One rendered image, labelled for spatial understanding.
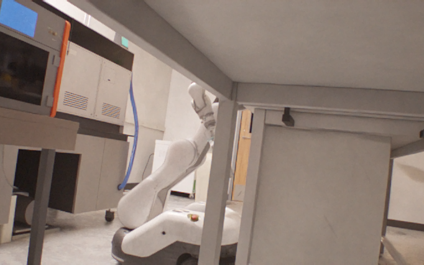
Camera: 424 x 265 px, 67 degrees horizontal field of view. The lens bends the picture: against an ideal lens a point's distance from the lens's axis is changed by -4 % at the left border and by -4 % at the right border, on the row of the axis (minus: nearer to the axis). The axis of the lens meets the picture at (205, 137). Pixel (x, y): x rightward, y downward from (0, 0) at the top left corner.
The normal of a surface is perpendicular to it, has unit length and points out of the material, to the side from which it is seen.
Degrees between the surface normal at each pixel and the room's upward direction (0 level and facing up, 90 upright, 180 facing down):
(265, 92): 90
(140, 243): 90
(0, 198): 90
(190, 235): 91
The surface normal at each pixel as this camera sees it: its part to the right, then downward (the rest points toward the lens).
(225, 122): -0.36, -0.10
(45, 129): 0.93, 0.10
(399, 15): -0.13, 0.99
